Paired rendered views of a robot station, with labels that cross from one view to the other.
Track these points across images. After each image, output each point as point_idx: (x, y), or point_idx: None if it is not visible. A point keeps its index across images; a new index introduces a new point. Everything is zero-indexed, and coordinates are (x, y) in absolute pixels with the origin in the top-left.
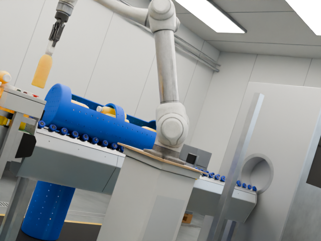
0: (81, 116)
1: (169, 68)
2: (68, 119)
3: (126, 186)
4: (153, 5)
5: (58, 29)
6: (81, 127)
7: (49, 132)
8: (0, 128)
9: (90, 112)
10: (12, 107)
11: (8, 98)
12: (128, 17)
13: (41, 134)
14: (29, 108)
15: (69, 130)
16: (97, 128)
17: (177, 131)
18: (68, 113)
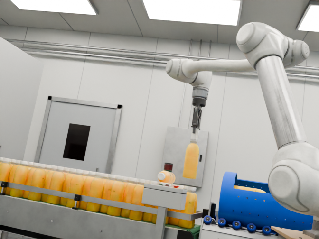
0: (250, 203)
1: (276, 101)
2: (235, 209)
3: None
4: (237, 39)
5: (193, 114)
6: (256, 217)
7: (218, 228)
8: (154, 227)
9: (262, 196)
10: (150, 202)
11: (144, 193)
12: (251, 70)
13: (208, 231)
14: (167, 200)
15: (245, 224)
16: (277, 216)
17: (289, 185)
18: (232, 201)
